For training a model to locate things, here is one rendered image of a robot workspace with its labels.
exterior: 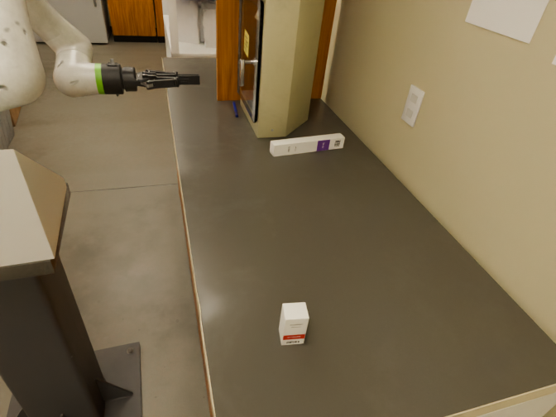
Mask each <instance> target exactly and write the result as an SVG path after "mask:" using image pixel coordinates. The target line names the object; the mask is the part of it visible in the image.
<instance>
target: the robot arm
mask: <svg viewBox="0 0 556 417"><path fill-rule="evenodd" d="M33 32H35V33H36V34H37V35H38V36H39V37H40V38H41V39H42V40H43V41H44V42H45V43H46V44H47V45H48V46H49V47H50V48H51V49H52V50H53V51H54V52H55V68H54V71H53V80H54V83H55V86H56V88H57V89H58V90H59V91H60V92H61V93H63V94H65V95H67V96H69V97H72V98H80V97H84V96H89V95H95V94H116V95H117V96H118V95H119V94H124V89H125V90H126V92H136V91H137V86H141V87H146V89H147V90H150V89H163V88H174V87H177V88H179V86H180V85H200V81H199V74H178V72H177V71H175V72H170V71H159V70H151V69H146V71H142V72H138V73H137V72H136V69H135V67H125V66H123V67H121V65H120V64H118V63H117V62H116V63H114V61H113V58H111V59H110V63H109V62H108V63H107V64H95V63H92V60H93V46H92V44H91V42H90V40H89V39H88V38H87V37H86V36H85V35H84V34H83V33H81V32H80V31H79V30H77V29H76V28H75V27H74V26H72V25H71V24H70V23H69V22H68V21H66V20H65V19H64V18H63V17H62V16H61V15H60V14H59V13H58V12H57V11H56V10H55V9H54V8H53V7H52V6H51V5H50V4H49V3H48V2H47V1H46V0H0V112H2V111H6V110H9V109H12V108H18V107H21V106H24V105H27V104H30V103H33V102H34V101H36V100H37V99H38V98H39V97H40V96H41V95H42V93H43V91H44V89H45V86H46V73H45V71H44V68H43V64H42V62H41V58H40V55H39V51H38V49H37V45H36V41H35V37H34V34H33ZM154 79H155V80H154Z"/></svg>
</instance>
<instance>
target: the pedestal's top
mask: <svg viewBox="0 0 556 417"><path fill-rule="evenodd" d="M65 184H66V187H67V188H66V193H65V201H64V207H63V212H62V217H61V222H60V231H59V236H58V242H57V247H56V252H55V259H50V260H44V261H34V262H27V263H22V264H16V265H10V266H0V281H2V280H13V279H19V278H25V277H31V276H41V275H47V274H53V273H55V269H56V265H57V261H58V256H59V252H60V244H61V239H62V235H63V231H64V226H65V219H66V214H67V210H68V206H69V201H70V188H69V186H68V183H65Z"/></svg>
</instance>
